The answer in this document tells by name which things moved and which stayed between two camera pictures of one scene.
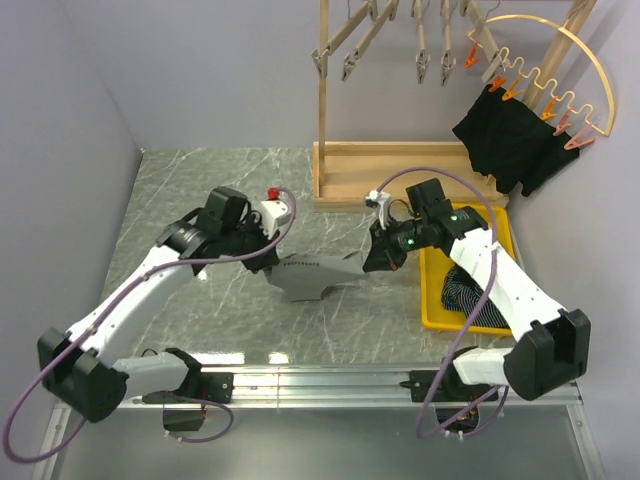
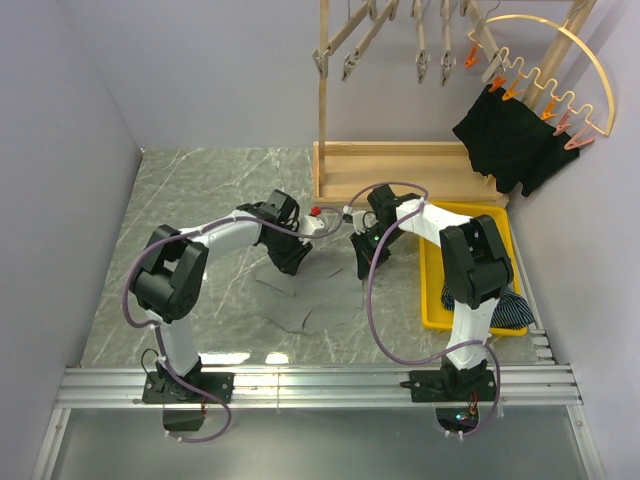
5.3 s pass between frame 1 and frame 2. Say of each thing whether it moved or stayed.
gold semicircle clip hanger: stayed
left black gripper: moved
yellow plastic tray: stayed
